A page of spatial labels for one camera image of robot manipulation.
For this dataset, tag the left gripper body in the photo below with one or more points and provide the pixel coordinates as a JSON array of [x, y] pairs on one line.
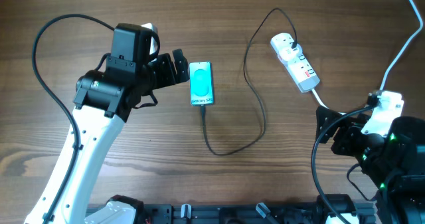
[[161, 72]]

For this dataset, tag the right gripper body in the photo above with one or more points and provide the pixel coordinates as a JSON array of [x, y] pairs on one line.
[[350, 141]]

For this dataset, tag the blue Galaxy smartphone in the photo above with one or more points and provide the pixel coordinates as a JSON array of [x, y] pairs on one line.
[[201, 83]]

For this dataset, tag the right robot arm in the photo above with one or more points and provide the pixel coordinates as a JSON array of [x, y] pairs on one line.
[[394, 160]]

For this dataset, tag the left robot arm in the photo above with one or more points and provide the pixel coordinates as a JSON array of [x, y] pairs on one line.
[[105, 97]]

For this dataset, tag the white USB charger plug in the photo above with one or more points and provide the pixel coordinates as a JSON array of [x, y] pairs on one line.
[[288, 54]]

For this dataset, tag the white power strip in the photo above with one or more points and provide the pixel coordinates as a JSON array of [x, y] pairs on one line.
[[300, 70]]

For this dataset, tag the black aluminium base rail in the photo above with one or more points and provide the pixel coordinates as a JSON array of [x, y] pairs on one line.
[[229, 214]]

